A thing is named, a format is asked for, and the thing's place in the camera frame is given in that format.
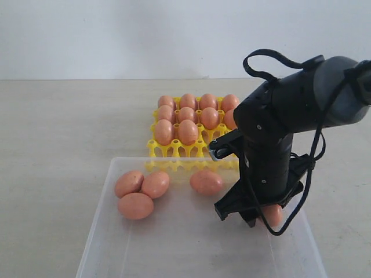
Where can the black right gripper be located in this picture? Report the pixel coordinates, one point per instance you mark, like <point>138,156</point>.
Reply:
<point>269,174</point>

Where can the brown egg tray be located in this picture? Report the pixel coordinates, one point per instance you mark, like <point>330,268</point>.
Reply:
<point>208,100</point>
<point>188,100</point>
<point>167,100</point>

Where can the clear plastic bin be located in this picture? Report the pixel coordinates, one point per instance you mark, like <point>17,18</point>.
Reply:
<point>184,237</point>

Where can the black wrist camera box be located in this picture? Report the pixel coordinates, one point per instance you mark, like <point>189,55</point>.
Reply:
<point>230,143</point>

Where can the brown egg centre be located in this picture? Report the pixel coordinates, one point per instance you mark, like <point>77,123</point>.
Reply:
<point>206,182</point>

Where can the yellow plastic egg tray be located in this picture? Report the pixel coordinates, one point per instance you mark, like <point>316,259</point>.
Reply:
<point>198,149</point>

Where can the brown egg upper middle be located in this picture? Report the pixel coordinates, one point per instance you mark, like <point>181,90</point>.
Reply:
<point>156,184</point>

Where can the brown egg corner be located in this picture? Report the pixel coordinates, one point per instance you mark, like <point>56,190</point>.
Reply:
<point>164,132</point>

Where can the brown egg large upper left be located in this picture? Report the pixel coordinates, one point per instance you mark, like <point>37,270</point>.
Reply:
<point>129,182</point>

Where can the brown egg bin bottom edge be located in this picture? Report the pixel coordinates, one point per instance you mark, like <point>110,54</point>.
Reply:
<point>209,118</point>

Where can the brown egg lower right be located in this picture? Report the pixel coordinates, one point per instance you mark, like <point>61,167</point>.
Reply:
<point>135,206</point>

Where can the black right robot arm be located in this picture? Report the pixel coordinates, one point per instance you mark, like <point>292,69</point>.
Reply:
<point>279,126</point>

